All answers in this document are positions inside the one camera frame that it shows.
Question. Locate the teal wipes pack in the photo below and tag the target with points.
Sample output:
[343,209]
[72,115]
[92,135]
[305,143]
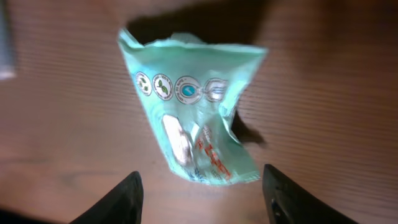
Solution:
[189,90]

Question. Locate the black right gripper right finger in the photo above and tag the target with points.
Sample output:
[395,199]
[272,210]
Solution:
[288,203]

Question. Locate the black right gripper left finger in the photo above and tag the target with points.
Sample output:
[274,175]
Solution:
[121,205]

